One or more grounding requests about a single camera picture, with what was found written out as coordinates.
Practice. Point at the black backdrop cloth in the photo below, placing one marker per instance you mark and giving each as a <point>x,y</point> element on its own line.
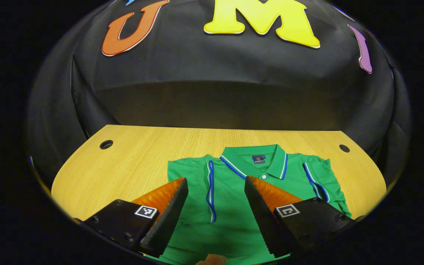
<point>215,92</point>

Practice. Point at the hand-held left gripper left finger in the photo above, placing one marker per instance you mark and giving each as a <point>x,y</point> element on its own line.
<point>169,221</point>

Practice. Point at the green T-shirt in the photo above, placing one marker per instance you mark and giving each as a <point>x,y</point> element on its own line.
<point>230,221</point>

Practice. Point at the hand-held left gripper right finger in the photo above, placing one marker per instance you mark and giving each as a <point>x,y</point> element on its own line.
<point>265,224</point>

